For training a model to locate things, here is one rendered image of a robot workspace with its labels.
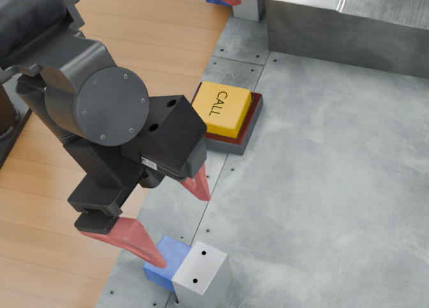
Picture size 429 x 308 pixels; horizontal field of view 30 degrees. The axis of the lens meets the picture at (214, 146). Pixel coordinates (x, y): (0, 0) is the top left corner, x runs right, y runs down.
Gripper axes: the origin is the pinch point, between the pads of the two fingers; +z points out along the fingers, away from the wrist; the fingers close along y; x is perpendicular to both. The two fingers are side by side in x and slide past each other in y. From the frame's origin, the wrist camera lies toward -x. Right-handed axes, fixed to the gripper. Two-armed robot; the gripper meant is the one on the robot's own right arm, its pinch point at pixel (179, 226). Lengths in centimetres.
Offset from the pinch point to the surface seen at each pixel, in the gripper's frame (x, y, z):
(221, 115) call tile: 10.6, 18.5, 4.0
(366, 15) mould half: -0.8, 35.0, 4.8
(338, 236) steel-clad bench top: -2.9, 11.9, 15.9
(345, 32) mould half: 2.7, 34.3, 6.4
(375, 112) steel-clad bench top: -0.1, 28.9, 14.4
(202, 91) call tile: 14.0, 20.6, 2.1
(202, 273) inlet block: 2.0, -0.4, 6.9
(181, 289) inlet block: 3.6, -2.4, 7.1
